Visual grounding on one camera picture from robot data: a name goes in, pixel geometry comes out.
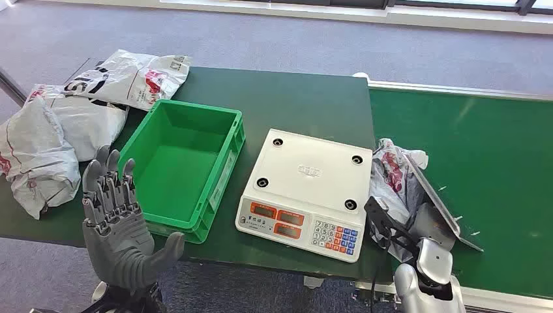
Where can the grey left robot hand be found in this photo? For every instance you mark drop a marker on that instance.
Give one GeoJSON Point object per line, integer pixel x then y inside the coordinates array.
{"type": "Point", "coordinates": [116, 242]}

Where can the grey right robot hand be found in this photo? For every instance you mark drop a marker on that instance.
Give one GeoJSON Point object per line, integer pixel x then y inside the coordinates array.
{"type": "Point", "coordinates": [434, 224]}

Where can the steel scale pan tray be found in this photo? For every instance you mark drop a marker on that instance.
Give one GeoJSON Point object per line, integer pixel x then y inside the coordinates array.
{"type": "Point", "coordinates": [432, 196]}

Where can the grey mailer bag red logo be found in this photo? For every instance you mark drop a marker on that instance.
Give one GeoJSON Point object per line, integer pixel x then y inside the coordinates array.
{"type": "Point", "coordinates": [389, 185]}

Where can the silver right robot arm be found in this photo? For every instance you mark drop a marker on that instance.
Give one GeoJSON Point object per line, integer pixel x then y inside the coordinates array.
{"type": "Point", "coordinates": [432, 263]}

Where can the green plastic crate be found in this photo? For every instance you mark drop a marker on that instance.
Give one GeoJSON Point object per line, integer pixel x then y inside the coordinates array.
{"type": "Point", "coordinates": [181, 172]}

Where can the grey crumpled mailer bag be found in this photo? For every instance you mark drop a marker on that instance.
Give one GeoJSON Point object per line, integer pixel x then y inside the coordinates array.
{"type": "Point", "coordinates": [34, 160]}

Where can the white plump mailer bag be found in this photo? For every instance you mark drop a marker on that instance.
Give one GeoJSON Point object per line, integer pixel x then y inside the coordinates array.
{"type": "Point", "coordinates": [86, 125]}

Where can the white electronic weighing scale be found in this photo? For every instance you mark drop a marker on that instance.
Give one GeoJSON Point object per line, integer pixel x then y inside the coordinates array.
{"type": "Point", "coordinates": [311, 172]}

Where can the white table foot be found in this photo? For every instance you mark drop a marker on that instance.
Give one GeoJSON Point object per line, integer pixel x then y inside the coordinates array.
{"type": "Point", "coordinates": [313, 282]}

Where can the white mailer bag black lettering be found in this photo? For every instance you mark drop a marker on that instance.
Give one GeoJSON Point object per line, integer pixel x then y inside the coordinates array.
{"type": "Point", "coordinates": [125, 77]}

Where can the white window ledge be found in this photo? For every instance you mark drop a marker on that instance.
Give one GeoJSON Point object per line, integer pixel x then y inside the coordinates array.
{"type": "Point", "coordinates": [432, 19]}

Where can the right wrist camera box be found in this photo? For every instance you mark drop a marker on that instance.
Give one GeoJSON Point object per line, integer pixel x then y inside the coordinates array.
{"type": "Point", "coordinates": [380, 216]}

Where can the grey metal rail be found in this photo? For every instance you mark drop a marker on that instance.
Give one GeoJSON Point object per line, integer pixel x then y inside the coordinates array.
{"type": "Point", "coordinates": [11, 84]}

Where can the dark window frame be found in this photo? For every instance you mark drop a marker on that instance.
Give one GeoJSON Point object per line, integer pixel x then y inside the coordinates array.
{"type": "Point", "coordinates": [358, 3]}

